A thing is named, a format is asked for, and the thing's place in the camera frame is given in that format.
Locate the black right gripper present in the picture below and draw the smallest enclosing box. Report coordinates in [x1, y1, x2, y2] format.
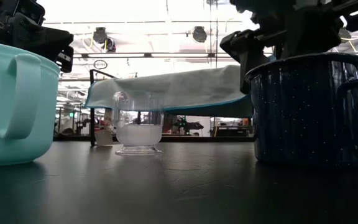
[219, 0, 358, 94]

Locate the dark blue speckled enamel mug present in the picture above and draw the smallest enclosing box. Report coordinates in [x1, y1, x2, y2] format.
[244, 52, 358, 169]

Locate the clear glass cup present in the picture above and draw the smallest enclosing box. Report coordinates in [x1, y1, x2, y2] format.
[112, 91, 165, 156]

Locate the light blue microfibre cloth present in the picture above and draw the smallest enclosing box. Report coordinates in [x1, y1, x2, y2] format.
[84, 64, 254, 119]

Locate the white paper tag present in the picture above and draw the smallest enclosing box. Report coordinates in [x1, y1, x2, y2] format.
[94, 107, 115, 146]

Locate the black ceiling camera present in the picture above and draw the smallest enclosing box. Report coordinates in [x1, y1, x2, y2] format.
[192, 26, 208, 44]
[92, 27, 108, 44]

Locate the black oval ring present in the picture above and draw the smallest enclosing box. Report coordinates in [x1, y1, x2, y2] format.
[93, 59, 108, 70]

